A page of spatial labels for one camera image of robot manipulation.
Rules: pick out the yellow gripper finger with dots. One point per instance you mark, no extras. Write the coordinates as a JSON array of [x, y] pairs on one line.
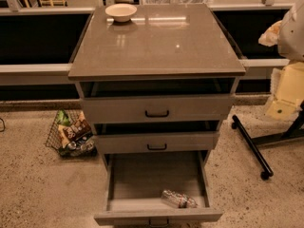
[[270, 37], [287, 91]]

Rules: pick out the clear plastic water bottle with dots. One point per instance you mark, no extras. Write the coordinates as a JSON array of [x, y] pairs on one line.
[[177, 200]]

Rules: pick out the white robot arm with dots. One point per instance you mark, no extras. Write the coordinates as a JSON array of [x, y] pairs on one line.
[[290, 43]]

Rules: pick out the grey top drawer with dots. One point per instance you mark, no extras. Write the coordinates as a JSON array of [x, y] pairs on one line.
[[124, 102]]

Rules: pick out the grey drawer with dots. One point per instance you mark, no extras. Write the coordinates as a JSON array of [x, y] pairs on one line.
[[113, 138], [124, 102], [135, 182]]

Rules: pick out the grey drawer cabinet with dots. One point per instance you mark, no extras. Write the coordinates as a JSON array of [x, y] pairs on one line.
[[166, 42]]

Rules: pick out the grey middle drawer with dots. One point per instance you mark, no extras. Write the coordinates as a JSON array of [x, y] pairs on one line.
[[113, 138]]

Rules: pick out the grey bottom drawer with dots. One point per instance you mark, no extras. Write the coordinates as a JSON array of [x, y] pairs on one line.
[[135, 182]]

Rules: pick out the black wheeled stand base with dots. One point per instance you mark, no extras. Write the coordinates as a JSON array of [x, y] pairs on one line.
[[293, 132]]

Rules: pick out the white ceramic bowl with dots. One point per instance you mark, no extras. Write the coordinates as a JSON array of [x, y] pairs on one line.
[[121, 12]]

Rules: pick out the metal railing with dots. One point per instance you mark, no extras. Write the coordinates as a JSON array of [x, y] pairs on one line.
[[56, 73]]

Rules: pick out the brown snack bag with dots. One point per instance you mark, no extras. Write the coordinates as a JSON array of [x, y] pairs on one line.
[[75, 131]]

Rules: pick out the green snack bag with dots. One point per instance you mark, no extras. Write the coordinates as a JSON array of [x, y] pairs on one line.
[[62, 118]]

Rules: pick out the black middle drawer handle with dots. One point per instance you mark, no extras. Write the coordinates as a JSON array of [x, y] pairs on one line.
[[152, 147]]

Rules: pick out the black drawer handle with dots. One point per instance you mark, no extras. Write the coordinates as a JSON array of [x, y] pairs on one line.
[[156, 115], [152, 147]]

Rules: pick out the black top drawer handle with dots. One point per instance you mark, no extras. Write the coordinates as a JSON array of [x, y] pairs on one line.
[[156, 115]]

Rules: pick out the wire basket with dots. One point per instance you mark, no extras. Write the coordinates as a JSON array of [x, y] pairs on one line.
[[85, 147]]

